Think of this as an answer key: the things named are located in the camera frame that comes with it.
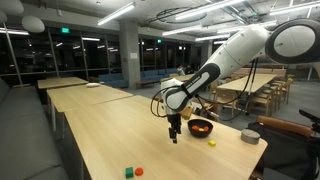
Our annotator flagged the black bowl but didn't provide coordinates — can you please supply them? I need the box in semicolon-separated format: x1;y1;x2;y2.
187;119;213;138

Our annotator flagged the grey duct tape roll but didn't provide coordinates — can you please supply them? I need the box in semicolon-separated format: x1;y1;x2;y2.
241;129;260;145

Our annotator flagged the brown leather chair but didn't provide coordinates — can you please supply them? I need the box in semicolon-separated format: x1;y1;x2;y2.
256;116;313;138

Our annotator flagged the grey bench sofa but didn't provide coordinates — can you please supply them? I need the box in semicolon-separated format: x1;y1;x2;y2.
0;79;68;180

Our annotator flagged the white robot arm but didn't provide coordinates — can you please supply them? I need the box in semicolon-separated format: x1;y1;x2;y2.
161;19;320;140

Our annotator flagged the yellow block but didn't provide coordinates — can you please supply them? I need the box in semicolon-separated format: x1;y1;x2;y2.
208;140;216;146

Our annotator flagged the black jacket on chair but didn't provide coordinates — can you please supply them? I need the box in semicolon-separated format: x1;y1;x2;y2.
248;122;317;180

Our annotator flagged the orange disc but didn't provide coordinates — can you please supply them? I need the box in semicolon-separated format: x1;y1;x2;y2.
192;126;199;131
135;167;144;176

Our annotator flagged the black camera tripod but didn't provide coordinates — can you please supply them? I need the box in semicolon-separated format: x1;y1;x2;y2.
299;109;320;167

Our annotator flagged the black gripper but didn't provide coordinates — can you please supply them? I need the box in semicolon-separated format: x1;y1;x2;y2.
167;114;181;144

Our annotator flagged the green block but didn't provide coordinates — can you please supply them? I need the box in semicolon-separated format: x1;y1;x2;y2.
125;167;134;178

